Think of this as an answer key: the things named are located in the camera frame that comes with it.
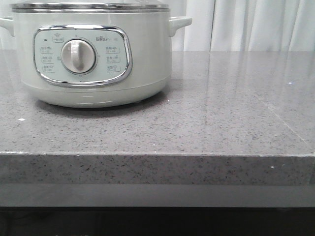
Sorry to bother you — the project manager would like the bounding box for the glass pot lid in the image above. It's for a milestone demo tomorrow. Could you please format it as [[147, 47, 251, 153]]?
[[10, 0, 170, 13]]

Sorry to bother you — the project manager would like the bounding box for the pale green electric cooking pot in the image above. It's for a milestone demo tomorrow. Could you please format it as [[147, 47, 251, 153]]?
[[0, 5, 192, 108]]

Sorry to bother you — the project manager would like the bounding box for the white curtain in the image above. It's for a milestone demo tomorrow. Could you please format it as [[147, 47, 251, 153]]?
[[0, 0, 315, 53]]

